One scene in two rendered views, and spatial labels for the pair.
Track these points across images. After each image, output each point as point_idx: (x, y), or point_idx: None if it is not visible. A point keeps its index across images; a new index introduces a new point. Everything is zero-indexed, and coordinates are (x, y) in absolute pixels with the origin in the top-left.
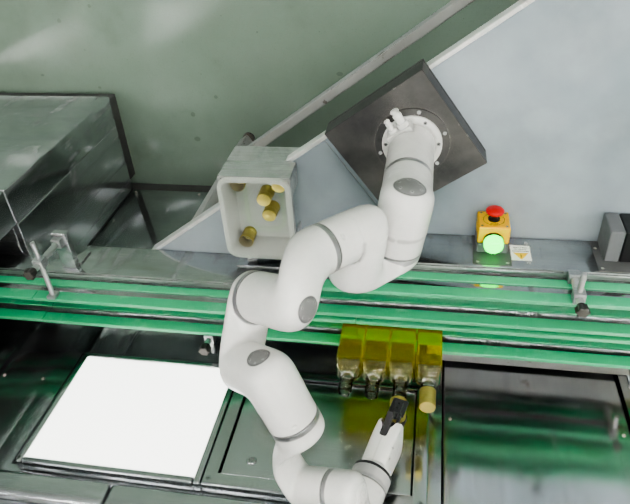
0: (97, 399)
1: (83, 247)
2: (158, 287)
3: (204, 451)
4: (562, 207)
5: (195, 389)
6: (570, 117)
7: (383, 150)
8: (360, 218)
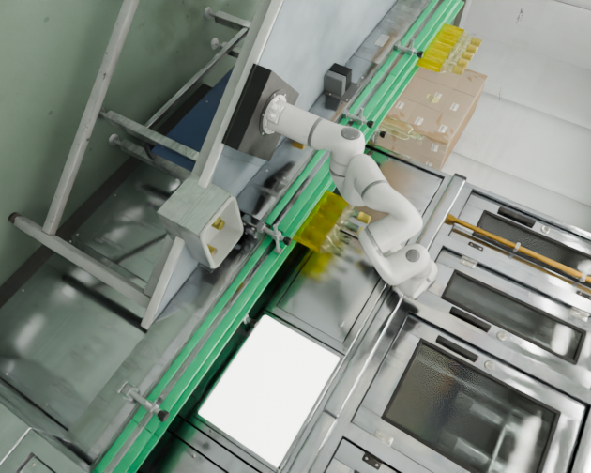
0: (248, 410)
1: (111, 382)
2: (198, 331)
3: (324, 347)
4: (311, 86)
5: (270, 343)
6: (308, 39)
7: (265, 130)
8: (371, 164)
